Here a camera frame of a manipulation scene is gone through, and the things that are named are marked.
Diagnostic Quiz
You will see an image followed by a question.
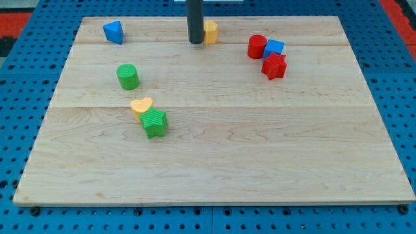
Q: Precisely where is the blue triangle block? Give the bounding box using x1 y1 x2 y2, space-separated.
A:
103 21 124 45

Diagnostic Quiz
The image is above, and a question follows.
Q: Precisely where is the red cylinder block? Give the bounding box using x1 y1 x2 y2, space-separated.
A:
247 34 267 59

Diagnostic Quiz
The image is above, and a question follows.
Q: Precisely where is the green star block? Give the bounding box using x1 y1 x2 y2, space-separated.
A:
139 107 168 139

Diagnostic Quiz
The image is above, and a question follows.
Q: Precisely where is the red star block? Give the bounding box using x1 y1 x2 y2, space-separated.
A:
261 52 287 80

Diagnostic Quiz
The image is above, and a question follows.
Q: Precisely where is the yellow heart block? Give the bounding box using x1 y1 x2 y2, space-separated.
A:
130 97 153 122

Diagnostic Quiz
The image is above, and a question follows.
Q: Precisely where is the yellow hexagon block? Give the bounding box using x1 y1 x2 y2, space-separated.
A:
203 20 218 44

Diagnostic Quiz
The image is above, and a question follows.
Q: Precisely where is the green cylinder block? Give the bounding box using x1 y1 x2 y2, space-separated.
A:
116 64 140 90

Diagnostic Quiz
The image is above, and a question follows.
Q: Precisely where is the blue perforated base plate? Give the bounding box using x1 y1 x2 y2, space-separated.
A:
1 1 415 233

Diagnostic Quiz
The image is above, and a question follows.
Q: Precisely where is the light wooden board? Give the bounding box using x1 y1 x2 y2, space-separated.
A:
14 16 415 207

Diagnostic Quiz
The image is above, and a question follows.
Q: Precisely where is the blue cube block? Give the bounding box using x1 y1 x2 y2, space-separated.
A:
263 39 285 59

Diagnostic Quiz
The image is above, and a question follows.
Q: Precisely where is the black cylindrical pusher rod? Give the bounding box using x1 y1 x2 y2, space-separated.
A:
185 0 204 44

